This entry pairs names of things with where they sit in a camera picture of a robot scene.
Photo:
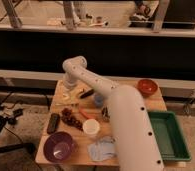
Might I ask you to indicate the green plastic tray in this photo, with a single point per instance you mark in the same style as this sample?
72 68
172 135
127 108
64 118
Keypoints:
169 136

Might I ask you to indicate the black white striped ball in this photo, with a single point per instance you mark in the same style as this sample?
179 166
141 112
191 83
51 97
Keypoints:
105 114

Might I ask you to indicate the red bowl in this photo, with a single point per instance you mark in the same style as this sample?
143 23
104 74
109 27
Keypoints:
147 87

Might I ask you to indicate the orange handled tool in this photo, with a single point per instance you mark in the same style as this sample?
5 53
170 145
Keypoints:
86 115

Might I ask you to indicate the purple bowl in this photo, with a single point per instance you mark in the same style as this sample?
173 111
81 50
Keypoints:
58 147

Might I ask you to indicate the blue grey cup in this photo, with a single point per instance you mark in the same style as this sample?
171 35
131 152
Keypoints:
98 100

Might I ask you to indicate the yellow banana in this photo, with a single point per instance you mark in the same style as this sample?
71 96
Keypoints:
74 94

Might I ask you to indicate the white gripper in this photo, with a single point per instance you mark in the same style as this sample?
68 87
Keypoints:
67 91

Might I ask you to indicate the black remote control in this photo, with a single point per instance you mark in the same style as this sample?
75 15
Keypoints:
53 123

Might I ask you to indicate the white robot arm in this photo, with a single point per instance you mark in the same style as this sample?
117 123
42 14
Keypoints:
135 142

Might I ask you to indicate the light blue cloth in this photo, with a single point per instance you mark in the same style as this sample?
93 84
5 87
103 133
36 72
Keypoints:
101 150

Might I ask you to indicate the dark red grape bunch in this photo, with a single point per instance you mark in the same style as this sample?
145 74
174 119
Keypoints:
69 119

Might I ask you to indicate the white paper cup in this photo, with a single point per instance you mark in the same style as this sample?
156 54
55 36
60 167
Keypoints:
91 128

